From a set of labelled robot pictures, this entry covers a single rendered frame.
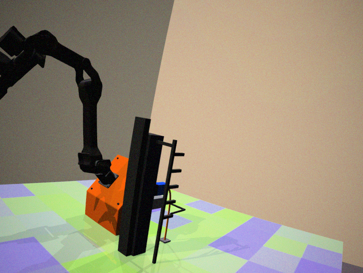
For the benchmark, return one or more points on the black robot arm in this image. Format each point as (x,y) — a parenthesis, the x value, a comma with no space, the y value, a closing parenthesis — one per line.
(35,48)

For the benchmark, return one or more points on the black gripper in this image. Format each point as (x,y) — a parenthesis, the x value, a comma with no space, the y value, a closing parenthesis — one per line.
(9,77)

